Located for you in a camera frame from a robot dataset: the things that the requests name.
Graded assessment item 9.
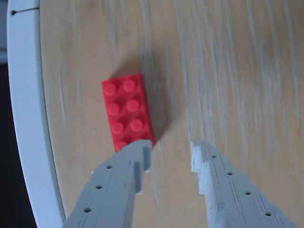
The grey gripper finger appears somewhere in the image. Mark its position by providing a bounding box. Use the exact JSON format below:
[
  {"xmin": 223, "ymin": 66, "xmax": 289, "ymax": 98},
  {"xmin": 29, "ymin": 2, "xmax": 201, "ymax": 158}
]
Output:
[
  {"xmin": 190, "ymin": 140, "xmax": 299, "ymax": 228},
  {"xmin": 62, "ymin": 139, "xmax": 152, "ymax": 228}
]

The red lego block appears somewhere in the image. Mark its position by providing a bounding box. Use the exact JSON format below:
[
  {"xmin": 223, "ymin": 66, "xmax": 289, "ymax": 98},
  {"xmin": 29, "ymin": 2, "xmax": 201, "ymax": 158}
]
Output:
[{"xmin": 101, "ymin": 73, "xmax": 157, "ymax": 153}]

